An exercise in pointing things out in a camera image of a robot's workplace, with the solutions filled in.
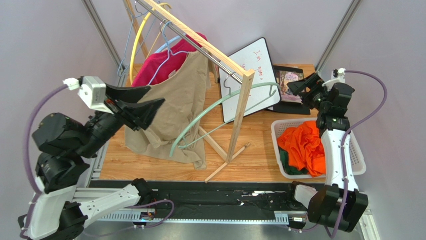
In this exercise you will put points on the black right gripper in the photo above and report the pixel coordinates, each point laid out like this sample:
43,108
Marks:
311,92

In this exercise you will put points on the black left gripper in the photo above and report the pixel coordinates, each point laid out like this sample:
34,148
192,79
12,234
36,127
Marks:
136,114

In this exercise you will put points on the beige t-shirt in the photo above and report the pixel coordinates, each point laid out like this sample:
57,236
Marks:
185,95

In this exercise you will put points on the lavender wire hanger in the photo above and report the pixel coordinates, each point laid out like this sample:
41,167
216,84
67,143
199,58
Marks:
169,54

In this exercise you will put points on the orange t-shirt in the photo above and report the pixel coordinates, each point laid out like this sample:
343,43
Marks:
301,150

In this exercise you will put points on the light blue wire hanger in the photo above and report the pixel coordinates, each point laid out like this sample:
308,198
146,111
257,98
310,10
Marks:
129,42

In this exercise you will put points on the yellow hanger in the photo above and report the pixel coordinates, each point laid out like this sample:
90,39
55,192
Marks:
142,26

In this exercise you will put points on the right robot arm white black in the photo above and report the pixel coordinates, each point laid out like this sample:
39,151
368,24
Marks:
339,204

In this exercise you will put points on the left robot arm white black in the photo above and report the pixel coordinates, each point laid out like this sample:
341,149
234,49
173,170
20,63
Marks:
54,160

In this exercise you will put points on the magenta t-shirt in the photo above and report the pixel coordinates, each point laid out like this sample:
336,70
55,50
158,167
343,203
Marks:
179,66

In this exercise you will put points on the blue hanger at back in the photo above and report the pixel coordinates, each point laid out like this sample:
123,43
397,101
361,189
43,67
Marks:
169,40

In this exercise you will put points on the illustrated paperback book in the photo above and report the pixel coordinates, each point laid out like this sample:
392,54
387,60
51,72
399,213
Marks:
286,77

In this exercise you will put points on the metal hanging rod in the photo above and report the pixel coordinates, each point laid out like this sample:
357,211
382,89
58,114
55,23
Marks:
194,39

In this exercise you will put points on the white plastic basket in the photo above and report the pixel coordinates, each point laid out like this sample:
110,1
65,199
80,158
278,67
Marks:
278,127

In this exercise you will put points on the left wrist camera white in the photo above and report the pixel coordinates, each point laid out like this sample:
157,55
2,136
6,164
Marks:
92,91

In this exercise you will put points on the white whiteboard black frame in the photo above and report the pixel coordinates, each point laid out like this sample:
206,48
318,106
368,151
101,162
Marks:
254,56

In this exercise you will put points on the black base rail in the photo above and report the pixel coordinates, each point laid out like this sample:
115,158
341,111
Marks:
227,200

